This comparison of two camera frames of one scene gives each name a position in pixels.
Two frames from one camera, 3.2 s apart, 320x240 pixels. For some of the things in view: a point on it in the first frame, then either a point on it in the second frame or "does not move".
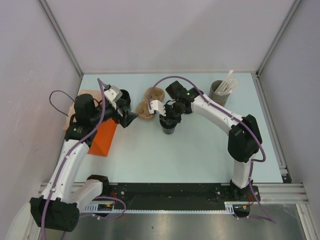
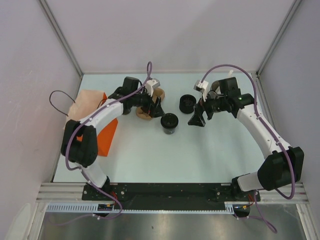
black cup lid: x=168 y=123 does not move
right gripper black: x=167 y=106 → x=197 y=119
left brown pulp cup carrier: x=142 y=107 does not move
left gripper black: x=127 y=116 → x=154 y=110
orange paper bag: x=102 y=140 does not move
